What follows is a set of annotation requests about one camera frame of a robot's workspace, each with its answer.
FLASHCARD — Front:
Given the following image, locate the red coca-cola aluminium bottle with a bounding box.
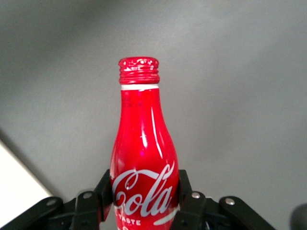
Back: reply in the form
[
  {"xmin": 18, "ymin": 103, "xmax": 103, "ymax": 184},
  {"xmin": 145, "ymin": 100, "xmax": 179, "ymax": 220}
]
[{"xmin": 109, "ymin": 57, "xmax": 180, "ymax": 230}]

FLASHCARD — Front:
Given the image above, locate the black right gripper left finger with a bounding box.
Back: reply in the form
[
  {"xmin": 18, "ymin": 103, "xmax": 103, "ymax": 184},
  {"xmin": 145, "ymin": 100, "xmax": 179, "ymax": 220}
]
[{"xmin": 0, "ymin": 169, "xmax": 114, "ymax": 230}]

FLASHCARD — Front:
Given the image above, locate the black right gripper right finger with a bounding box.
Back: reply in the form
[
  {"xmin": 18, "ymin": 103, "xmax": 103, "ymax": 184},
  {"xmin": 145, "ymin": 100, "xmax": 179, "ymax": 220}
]
[{"xmin": 172, "ymin": 169, "xmax": 277, "ymax": 230}]

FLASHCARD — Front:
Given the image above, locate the white plastic tray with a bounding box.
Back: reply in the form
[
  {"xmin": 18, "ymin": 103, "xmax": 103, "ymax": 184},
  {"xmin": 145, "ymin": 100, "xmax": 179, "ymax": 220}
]
[{"xmin": 0, "ymin": 138, "xmax": 53, "ymax": 229}]

